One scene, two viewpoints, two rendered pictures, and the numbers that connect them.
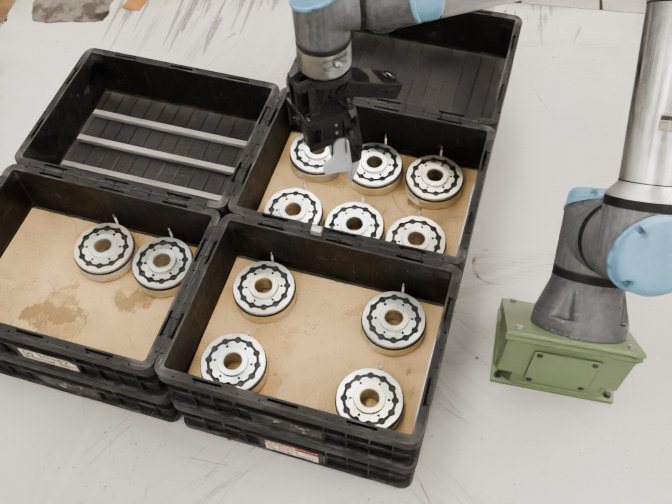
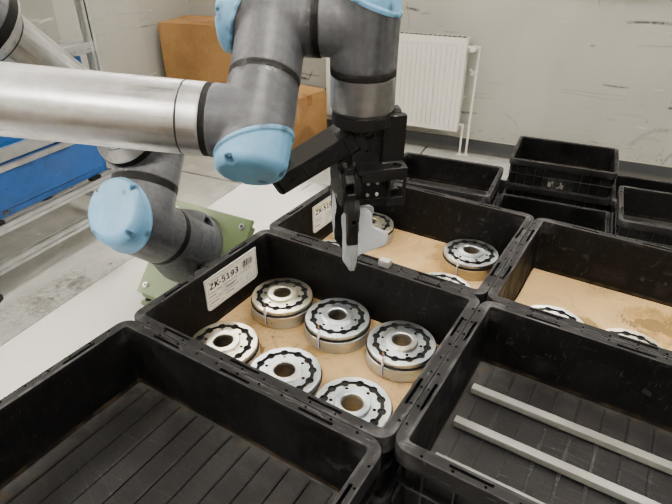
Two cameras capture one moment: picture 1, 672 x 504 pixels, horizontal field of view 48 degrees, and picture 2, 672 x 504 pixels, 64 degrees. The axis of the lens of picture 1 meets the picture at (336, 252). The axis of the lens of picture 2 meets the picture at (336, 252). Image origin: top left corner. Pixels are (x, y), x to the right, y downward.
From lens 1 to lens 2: 1.50 m
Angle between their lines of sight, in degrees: 91
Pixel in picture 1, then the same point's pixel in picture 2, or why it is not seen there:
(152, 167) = (608, 473)
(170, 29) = not seen: outside the picture
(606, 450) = not seen: hidden behind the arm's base
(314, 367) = (403, 258)
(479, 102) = (70, 459)
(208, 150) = (519, 482)
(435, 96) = (123, 489)
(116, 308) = (593, 320)
